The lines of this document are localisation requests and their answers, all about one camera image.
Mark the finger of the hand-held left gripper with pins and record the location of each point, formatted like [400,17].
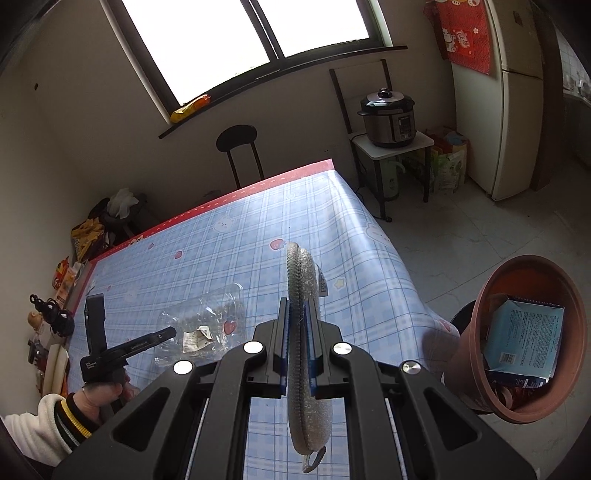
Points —
[143,344]
[95,323]

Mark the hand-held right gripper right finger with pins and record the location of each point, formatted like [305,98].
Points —
[314,341]

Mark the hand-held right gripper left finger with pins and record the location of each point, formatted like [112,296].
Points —
[282,341]

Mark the clear plastic clamshell tray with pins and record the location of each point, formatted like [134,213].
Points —
[217,309]

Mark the brown plastic bin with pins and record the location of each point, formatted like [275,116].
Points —
[461,364]

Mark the red foil wrapper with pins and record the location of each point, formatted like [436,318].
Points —
[508,396]

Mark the blue cardboard box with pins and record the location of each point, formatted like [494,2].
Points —
[521,332]

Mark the person's left hand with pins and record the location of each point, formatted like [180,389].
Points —
[99,397]

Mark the black figurines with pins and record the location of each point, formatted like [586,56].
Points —
[57,316]

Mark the red yellow snack packets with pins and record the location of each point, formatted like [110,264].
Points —
[67,279]

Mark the beige doll figure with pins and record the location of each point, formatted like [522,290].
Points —
[34,319]

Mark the yellow snack bags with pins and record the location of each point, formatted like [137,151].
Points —
[87,240]

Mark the black bag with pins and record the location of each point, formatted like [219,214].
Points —
[99,210]

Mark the white crumpled plastic bag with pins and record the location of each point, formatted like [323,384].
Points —
[122,201]

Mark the white green kettle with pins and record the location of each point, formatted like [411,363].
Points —
[391,182]

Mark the colourful shopping bag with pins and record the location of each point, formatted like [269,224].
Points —
[448,164]

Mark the yellow orange packet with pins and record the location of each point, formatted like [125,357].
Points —
[189,108]

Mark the dark framed window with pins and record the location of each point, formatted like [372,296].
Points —
[207,41]

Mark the white fridge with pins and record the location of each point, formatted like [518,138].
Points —
[517,115]

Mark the red printed cloth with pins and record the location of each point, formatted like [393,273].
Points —
[464,37]

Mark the black frame side table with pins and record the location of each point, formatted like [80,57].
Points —
[392,146]

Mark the wooden door frame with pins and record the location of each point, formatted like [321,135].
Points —
[549,92]

